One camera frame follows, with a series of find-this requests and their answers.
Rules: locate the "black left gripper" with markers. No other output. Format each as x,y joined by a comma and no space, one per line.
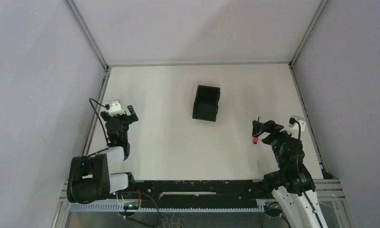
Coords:
119,117

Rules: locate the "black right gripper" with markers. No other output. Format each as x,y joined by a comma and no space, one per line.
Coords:
270,126

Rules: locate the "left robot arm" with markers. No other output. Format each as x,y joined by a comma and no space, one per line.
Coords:
90,177

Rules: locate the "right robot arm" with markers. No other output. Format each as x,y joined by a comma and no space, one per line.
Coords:
291,185

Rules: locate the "black plastic bin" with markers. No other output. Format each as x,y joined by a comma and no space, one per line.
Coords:
206,103

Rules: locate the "small green-lit circuit board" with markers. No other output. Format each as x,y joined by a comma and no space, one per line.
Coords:
131,206

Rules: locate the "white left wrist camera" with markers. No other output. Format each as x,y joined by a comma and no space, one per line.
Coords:
115,108

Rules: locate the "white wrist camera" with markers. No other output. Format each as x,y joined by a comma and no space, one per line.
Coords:
115,108
296,125

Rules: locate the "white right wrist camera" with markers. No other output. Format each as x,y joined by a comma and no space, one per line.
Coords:
296,125

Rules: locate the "black mounting rail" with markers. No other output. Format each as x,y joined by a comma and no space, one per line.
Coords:
204,194

